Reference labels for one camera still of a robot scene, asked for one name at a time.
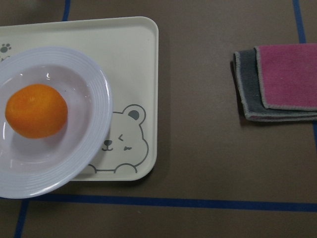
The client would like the white round plate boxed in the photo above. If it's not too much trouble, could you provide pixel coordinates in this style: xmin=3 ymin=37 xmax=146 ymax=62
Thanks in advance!
xmin=0 ymin=47 xmax=113 ymax=199

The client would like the cream bear tray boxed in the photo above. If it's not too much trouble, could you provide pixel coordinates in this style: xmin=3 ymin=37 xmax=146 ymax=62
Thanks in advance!
xmin=0 ymin=16 xmax=159 ymax=181

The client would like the pink folded cloth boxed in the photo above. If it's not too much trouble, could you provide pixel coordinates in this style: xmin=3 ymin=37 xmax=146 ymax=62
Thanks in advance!
xmin=255 ymin=43 xmax=317 ymax=111

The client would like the orange fruit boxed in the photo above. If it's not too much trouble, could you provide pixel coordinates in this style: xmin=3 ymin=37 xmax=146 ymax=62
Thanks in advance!
xmin=5 ymin=84 xmax=68 ymax=139

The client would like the grey folded cloth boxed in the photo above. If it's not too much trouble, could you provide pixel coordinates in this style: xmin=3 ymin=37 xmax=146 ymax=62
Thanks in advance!
xmin=233 ymin=49 xmax=317 ymax=122

